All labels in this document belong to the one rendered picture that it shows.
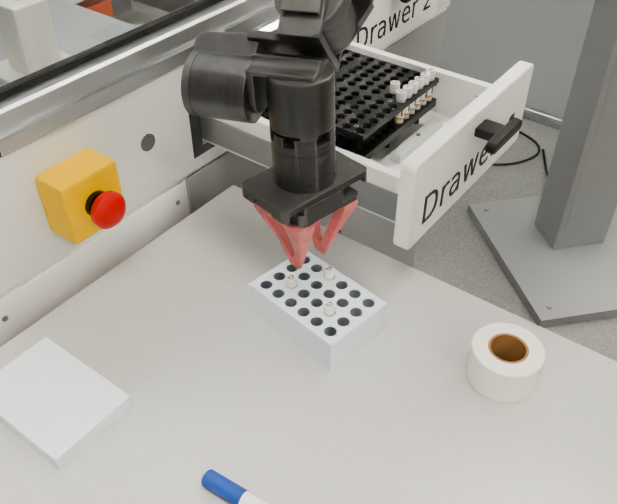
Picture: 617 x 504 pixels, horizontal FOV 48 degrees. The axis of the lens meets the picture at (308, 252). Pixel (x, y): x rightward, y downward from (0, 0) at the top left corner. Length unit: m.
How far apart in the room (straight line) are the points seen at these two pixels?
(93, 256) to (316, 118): 0.38
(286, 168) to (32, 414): 0.33
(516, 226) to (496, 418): 1.46
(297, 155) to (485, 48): 2.17
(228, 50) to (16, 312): 0.38
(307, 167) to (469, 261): 1.46
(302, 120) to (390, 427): 0.30
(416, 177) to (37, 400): 0.42
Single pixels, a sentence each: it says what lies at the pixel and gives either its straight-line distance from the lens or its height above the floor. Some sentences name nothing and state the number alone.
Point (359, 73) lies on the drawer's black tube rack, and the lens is 0.92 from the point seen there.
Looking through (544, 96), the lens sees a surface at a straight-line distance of 2.71.
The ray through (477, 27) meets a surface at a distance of 2.73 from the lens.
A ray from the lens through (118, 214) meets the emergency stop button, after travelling 0.74.
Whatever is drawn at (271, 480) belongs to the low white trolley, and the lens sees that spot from 0.64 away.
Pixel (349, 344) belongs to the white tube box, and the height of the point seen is 0.78.
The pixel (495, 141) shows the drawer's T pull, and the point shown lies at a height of 0.91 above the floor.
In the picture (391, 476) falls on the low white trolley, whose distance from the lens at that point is 0.65.
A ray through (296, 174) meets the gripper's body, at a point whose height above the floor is 0.97.
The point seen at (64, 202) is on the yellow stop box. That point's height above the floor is 0.90.
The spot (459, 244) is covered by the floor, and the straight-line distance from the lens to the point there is 2.08.
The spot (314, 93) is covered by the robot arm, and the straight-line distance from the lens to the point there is 0.57.
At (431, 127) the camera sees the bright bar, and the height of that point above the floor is 0.85.
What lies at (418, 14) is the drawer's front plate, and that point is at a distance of 1.28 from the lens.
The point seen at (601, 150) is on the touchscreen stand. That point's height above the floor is 0.36.
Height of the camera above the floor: 1.31
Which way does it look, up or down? 41 degrees down
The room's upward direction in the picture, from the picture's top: straight up
